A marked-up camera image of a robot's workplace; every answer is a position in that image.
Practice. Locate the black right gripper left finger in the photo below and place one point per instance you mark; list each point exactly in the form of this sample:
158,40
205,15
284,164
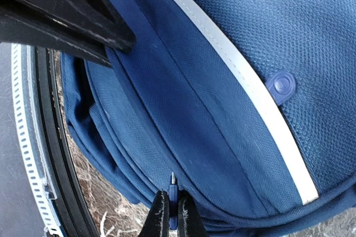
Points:
157,221

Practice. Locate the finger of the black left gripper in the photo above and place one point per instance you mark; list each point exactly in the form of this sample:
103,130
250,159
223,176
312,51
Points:
95,20
16,28

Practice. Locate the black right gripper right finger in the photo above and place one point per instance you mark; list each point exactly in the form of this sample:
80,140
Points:
189,220

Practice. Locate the navy blue student backpack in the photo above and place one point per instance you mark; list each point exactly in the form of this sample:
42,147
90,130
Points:
250,104

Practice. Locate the grey slotted cable duct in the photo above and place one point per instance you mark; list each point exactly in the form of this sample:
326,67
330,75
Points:
31,138

